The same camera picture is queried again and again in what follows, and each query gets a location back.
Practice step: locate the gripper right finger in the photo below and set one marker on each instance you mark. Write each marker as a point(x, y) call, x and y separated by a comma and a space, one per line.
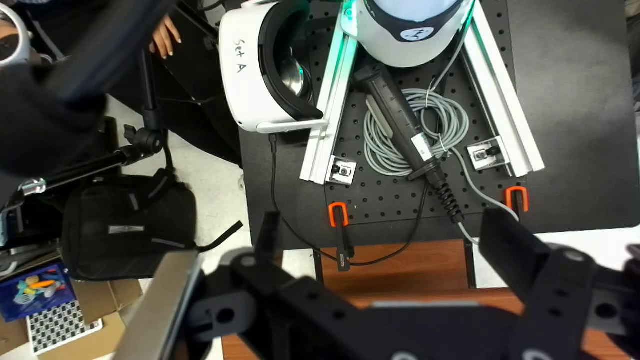
point(560, 300)

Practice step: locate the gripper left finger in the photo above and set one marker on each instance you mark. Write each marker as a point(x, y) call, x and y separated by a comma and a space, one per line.
point(300, 320)

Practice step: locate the blue toy box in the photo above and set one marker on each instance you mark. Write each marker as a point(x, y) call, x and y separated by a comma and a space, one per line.
point(30, 292)

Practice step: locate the orange and black clamp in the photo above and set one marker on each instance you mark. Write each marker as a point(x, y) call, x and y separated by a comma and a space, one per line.
point(510, 192)
point(339, 210)

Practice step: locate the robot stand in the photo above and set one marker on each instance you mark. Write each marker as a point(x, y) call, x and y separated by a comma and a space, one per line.
point(575, 125)

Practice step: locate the cardboard box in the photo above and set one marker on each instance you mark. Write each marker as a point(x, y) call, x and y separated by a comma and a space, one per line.
point(105, 300)

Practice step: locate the black bag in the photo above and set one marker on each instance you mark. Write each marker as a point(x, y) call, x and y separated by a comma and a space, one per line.
point(125, 225)

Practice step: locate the black handheld pendant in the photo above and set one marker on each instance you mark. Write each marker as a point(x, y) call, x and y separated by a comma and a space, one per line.
point(400, 120)

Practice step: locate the white VR headset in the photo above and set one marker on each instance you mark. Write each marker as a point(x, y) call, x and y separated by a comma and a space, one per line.
point(240, 95)

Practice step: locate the checkerboard calibration board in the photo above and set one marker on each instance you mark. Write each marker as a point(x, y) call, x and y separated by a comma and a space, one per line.
point(60, 325)

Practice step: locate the person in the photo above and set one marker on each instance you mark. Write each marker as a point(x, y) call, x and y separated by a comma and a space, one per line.
point(45, 115)

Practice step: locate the hand controller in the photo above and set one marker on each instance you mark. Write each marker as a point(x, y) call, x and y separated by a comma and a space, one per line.
point(22, 47)

